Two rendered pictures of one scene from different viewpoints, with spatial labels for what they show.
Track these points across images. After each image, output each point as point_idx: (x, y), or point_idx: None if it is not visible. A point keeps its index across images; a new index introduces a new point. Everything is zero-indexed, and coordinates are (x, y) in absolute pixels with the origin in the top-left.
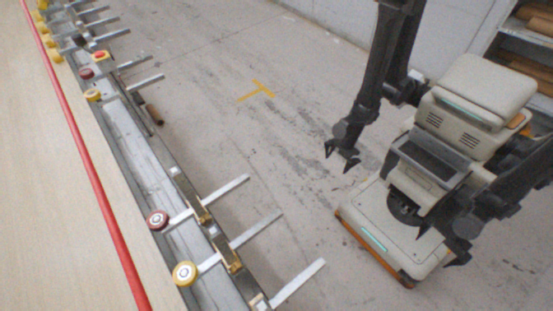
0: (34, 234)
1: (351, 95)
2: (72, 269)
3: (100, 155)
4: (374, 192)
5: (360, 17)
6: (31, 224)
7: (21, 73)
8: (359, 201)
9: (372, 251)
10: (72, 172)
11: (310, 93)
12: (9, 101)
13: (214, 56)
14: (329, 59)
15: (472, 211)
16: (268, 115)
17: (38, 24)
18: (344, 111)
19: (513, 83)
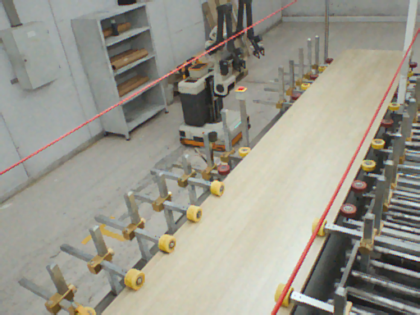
0: (333, 111)
1: (103, 175)
2: (330, 99)
3: (284, 120)
4: (212, 126)
5: (5, 167)
6: (332, 115)
7: (251, 203)
8: (221, 129)
9: (240, 134)
10: (301, 121)
11: (104, 196)
12: (285, 180)
13: (21, 308)
14: (44, 201)
15: (257, 35)
16: (142, 210)
17: (169, 235)
18: (126, 174)
19: (225, 24)
